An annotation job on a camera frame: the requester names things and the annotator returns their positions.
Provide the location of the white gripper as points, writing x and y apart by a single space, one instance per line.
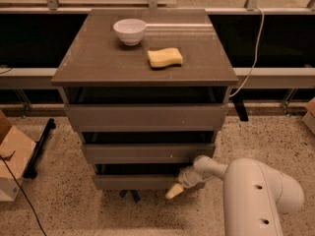
187 178

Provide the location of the grey bottom drawer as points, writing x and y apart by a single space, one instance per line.
141 176

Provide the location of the grey drawer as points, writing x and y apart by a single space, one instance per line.
145 153
145 118
141 176

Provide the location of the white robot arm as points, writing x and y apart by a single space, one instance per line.
254 194

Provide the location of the grey top drawer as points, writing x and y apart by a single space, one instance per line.
145 118

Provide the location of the grey middle drawer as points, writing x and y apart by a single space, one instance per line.
145 153

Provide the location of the grey drawer cabinet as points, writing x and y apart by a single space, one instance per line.
147 92

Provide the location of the blue tape cross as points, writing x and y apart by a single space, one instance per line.
133 193

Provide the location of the yellow sponge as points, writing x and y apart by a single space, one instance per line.
165 57

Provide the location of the black stand foot left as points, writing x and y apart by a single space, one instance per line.
30 171

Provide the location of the cardboard box right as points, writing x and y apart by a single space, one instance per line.
309 117

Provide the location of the cardboard box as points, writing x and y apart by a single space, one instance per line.
16 150
309 117

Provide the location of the white ceramic bowl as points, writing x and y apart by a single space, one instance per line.
130 31

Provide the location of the cardboard box left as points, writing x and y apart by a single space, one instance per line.
16 150

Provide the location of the metal window railing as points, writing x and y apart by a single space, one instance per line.
32 76

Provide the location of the black post behind cabinet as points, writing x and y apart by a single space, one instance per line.
239 106

